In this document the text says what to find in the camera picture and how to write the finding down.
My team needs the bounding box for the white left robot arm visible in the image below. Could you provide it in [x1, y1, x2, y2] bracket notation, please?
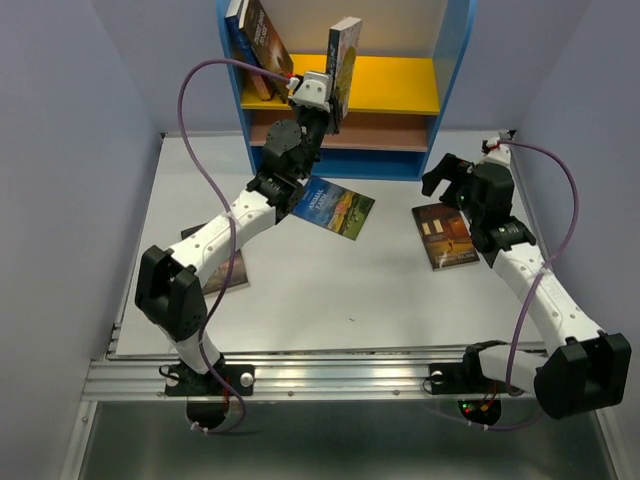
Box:
[134, 102, 339, 394]

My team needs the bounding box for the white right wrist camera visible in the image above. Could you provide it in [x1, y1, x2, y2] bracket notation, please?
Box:
[480, 137, 512, 169]

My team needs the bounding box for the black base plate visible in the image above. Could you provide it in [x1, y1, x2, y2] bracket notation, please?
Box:
[425, 361, 507, 395]
[158, 362, 255, 397]

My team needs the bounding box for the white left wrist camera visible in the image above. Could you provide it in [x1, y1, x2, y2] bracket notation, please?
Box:
[287, 71, 331, 112]

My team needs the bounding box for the blue bookshelf with coloured shelves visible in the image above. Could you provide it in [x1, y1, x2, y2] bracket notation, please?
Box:
[217, 1, 476, 180]

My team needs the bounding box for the dark purple cover book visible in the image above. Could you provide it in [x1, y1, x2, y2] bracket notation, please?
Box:
[180, 224, 249, 296]

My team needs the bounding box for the aluminium rail frame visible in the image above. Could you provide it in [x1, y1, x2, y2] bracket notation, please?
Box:
[62, 129, 624, 480]

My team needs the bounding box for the Three Days to See book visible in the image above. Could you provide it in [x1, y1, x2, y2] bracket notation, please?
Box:
[239, 0, 294, 77]

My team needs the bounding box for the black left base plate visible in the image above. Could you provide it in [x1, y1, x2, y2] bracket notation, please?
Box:
[158, 362, 255, 397]

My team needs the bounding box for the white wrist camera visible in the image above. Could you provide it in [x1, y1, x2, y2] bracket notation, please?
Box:
[480, 137, 512, 169]
[287, 71, 331, 112]

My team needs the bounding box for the Kate DiCamillo dark book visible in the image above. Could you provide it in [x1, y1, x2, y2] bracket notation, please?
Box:
[411, 203, 480, 271]

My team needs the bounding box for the Jane Eyre blue book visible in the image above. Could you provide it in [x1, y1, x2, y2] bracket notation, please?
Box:
[225, 9, 274, 101]

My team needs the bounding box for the Little Women book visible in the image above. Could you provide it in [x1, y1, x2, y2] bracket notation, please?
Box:
[326, 17, 363, 122]

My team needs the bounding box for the Animal Farm book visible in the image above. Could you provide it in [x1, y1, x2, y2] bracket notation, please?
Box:
[292, 176, 375, 241]

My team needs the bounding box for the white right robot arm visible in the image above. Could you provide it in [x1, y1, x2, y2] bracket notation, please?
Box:
[422, 152, 632, 419]

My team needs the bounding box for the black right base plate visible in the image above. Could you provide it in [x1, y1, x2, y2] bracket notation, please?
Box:
[425, 361, 507, 395]

